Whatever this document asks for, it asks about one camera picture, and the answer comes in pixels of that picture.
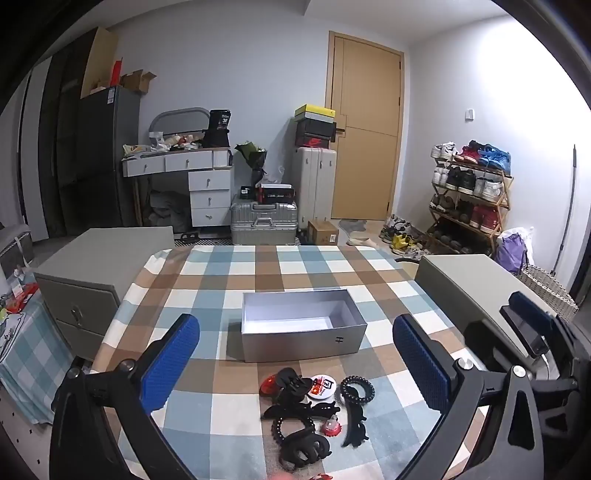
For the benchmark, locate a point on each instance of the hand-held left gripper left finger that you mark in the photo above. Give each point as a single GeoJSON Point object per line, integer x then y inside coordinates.
{"type": "Point", "coordinates": [171, 364]}

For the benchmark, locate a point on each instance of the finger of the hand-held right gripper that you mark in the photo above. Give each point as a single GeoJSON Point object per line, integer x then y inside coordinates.
{"type": "Point", "coordinates": [485, 344]}
{"type": "Point", "coordinates": [531, 309]}

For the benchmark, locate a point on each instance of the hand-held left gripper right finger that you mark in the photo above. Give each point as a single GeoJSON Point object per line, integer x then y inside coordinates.
{"type": "Point", "coordinates": [422, 364]}

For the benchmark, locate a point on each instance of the black bat hair clip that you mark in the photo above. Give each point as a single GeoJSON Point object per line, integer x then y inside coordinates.
{"type": "Point", "coordinates": [355, 427]}
{"type": "Point", "coordinates": [300, 410]}

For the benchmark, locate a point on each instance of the red round hair clip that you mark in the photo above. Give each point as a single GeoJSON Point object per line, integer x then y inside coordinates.
{"type": "Point", "coordinates": [270, 385]}

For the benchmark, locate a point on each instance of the white round badge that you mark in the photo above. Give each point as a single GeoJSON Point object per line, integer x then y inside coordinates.
{"type": "Point", "coordinates": [322, 385]}

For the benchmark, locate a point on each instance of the small red round ornament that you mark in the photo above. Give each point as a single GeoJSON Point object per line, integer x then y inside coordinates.
{"type": "Point", "coordinates": [331, 425]}

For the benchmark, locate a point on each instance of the silver rectangular box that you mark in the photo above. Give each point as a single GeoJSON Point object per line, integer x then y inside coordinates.
{"type": "Point", "coordinates": [304, 332]}

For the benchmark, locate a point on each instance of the small black claw clip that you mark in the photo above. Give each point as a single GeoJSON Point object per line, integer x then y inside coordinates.
{"type": "Point", "coordinates": [295, 385]}

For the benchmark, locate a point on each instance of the large black claw clip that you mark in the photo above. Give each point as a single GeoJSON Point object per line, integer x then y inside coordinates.
{"type": "Point", "coordinates": [304, 450]}

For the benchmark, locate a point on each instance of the black flat device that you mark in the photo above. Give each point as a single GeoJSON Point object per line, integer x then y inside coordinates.
{"type": "Point", "coordinates": [521, 332]}

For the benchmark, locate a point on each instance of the wicker basket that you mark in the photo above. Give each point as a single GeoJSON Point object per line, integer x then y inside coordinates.
{"type": "Point", "coordinates": [547, 286]}

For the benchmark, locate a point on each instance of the purple bag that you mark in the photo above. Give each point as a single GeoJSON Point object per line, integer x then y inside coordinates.
{"type": "Point", "coordinates": [510, 251]}

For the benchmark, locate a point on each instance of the grey drawer cabinet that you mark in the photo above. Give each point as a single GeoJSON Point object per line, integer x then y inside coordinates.
{"type": "Point", "coordinates": [466, 281]}
{"type": "Point", "coordinates": [92, 272]}

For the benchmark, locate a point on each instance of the checked brown blue tablecloth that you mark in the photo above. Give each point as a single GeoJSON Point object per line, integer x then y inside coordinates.
{"type": "Point", "coordinates": [207, 286]}

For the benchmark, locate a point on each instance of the grey pole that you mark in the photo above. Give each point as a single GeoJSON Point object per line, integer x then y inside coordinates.
{"type": "Point", "coordinates": [567, 207]}

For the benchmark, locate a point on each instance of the wooden shoe rack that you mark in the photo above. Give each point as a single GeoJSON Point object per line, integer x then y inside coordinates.
{"type": "Point", "coordinates": [505, 194]}

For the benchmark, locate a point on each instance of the pile of loose shoes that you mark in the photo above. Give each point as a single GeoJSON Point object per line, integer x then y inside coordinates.
{"type": "Point", "coordinates": [404, 237]}

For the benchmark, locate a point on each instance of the black sandals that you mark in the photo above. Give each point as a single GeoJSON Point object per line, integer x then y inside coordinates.
{"type": "Point", "coordinates": [189, 236]}

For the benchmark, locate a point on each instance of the row of shelved sneakers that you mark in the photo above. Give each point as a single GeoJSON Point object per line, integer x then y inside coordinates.
{"type": "Point", "coordinates": [466, 180]}

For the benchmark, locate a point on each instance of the blue checked cloth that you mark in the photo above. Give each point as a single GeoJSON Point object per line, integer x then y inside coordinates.
{"type": "Point", "coordinates": [27, 341]}

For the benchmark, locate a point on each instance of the small red hair clip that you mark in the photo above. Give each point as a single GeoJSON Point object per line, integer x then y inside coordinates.
{"type": "Point", "coordinates": [325, 476]}

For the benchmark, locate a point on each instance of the grey door mat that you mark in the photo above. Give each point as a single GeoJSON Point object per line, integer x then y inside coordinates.
{"type": "Point", "coordinates": [353, 226]}

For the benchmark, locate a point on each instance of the grey bundled cloth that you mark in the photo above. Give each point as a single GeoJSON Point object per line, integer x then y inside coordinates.
{"type": "Point", "coordinates": [161, 207]}

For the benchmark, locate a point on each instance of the brown cardboard box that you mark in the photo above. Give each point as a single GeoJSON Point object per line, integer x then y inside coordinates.
{"type": "Point", "coordinates": [323, 232]}

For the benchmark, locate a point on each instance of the silver ribbed suitcase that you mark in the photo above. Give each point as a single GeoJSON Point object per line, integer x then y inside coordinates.
{"type": "Point", "coordinates": [263, 221]}

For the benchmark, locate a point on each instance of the white perforated board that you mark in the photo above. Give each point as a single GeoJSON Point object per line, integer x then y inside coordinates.
{"type": "Point", "coordinates": [14, 443]}

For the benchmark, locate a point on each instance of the white vanity desk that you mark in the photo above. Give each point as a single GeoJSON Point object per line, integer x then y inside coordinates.
{"type": "Point", "coordinates": [207, 184]}

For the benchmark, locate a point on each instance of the small black box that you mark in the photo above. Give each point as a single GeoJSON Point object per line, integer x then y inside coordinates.
{"type": "Point", "coordinates": [244, 193]}

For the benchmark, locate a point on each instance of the black red flat box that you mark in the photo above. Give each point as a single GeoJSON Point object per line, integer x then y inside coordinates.
{"type": "Point", "coordinates": [277, 193]}

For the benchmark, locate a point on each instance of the white upright suitcase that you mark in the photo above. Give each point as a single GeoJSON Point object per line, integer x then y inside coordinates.
{"type": "Point", "coordinates": [314, 184]}

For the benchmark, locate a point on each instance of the dark wrapped flower bouquet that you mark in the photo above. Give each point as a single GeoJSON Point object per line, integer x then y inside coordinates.
{"type": "Point", "coordinates": [253, 159]}

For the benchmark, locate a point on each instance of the pile of desk clutter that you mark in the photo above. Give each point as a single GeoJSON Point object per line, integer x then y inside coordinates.
{"type": "Point", "coordinates": [161, 143]}

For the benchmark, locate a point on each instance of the dark grey refrigerator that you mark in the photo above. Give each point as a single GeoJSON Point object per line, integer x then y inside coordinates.
{"type": "Point", "coordinates": [99, 152]}

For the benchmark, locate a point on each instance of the black bag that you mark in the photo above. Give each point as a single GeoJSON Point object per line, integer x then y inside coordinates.
{"type": "Point", "coordinates": [218, 129]}

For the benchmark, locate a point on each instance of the wooden door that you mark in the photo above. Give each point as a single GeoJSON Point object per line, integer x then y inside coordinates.
{"type": "Point", "coordinates": [364, 129]}

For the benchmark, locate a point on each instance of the grey arched mirror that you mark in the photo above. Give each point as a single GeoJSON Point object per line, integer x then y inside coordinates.
{"type": "Point", "coordinates": [178, 121]}

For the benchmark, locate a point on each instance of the black shoe box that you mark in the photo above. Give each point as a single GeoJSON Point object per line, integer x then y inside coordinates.
{"type": "Point", "coordinates": [314, 134]}

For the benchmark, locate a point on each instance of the dark wardrobe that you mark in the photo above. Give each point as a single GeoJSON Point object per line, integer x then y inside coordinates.
{"type": "Point", "coordinates": [46, 138]}

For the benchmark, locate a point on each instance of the yellow shoe box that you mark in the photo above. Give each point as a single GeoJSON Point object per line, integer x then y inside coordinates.
{"type": "Point", "coordinates": [315, 112]}

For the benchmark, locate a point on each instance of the open cardboard box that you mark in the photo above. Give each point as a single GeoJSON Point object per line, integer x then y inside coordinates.
{"type": "Point", "coordinates": [138, 81]}

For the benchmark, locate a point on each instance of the red paper bag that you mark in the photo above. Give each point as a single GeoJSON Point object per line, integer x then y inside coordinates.
{"type": "Point", "coordinates": [116, 74]}

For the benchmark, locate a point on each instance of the flat cardboard sheet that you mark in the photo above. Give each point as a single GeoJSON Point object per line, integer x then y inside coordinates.
{"type": "Point", "coordinates": [99, 60]}

